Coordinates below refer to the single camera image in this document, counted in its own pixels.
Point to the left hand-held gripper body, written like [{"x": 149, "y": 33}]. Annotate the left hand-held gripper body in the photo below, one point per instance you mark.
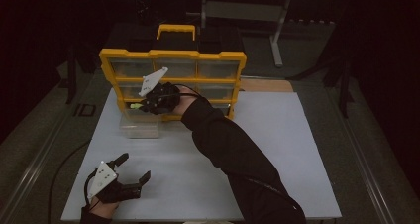
[{"x": 102, "y": 180}]

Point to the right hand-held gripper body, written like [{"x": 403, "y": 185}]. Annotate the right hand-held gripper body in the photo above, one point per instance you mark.
[{"x": 161, "y": 98}]

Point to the small yellow-green stick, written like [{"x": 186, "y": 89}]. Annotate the small yellow-green stick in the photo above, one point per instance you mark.
[{"x": 133, "y": 106}]

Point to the clear plastic drawer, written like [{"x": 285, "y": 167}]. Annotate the clear plastic drawer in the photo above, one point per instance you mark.
[{"x": 140, "y": 126}]

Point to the yellow organizer cabinet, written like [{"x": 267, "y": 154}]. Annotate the yellow organizer cabinet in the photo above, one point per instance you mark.
[{"x": 171, "y": 54}]

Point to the person's right hand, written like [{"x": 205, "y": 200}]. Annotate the person's right hand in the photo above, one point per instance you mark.
[{"x": 186, "y": 101}]

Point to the person's left hand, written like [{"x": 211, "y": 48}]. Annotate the person's left hand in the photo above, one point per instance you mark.
[{"x": 104, "y": 210}]

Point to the grid of clear drawers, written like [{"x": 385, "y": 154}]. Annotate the grid of clear drawers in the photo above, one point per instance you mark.
[{"x": 214, "y": 68}]

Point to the black stand leg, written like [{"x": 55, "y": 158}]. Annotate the black stand leg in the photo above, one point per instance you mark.
[
  {"x": 345, "y": 85},
  {"x": 71, "y": 75}
]

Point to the wooden board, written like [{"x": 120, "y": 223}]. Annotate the wooden board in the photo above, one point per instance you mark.
[{"x": 264, "y": 85}]

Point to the grey metal stand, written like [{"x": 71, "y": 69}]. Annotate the grey metal stand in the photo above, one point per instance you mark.
[{"x": 244, "y": 11}]

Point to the dark power strip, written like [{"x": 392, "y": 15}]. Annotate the dark power strip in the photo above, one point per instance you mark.
[{"x": 310, "y": 21}]

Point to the aluminium floor rail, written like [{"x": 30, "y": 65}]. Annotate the aluminium floor rail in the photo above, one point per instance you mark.
[
  {"x": 365, "y": 171},
  {"x": 36, "y": 168}
]

